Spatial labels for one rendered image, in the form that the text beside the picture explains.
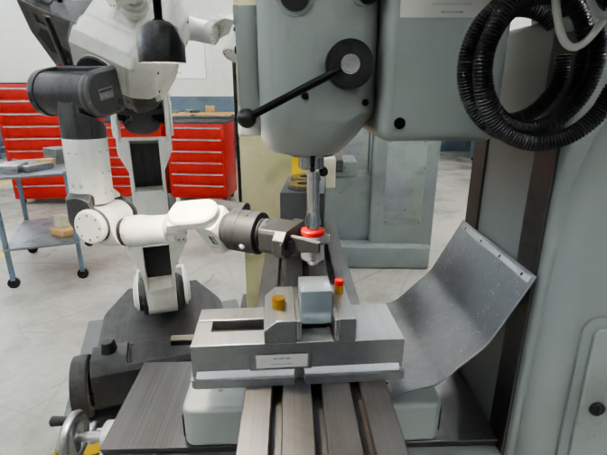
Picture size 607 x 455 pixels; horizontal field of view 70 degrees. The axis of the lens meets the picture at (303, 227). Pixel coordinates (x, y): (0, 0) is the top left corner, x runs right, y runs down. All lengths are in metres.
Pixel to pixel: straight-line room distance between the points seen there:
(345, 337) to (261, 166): 1.94
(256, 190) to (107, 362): 1.42
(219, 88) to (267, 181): 7.43
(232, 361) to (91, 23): 0.77
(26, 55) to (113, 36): 10.15
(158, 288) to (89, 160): 0.70
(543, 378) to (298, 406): 0.43
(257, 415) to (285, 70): 0.52
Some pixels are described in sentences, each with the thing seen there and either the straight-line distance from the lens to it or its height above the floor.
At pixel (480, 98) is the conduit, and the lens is 0.57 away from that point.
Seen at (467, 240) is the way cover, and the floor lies 1.10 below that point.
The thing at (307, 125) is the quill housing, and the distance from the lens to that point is 0.71.
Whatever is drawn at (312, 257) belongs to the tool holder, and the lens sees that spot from 0.84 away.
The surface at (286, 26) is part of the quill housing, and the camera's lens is 0.71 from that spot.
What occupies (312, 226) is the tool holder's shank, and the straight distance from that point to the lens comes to 0.82.
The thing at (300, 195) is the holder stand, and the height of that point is 1.15.
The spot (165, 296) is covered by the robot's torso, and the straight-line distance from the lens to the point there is 1.65.
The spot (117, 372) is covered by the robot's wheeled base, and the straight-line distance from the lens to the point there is 1.53.
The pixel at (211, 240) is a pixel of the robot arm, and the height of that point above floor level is 1.11.
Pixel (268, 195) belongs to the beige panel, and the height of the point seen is 0.80.
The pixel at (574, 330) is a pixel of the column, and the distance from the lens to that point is 0.85.
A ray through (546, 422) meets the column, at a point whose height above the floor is 0.86.
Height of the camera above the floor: 1.43
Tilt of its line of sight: 18 degrees down
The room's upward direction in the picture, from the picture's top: straight up
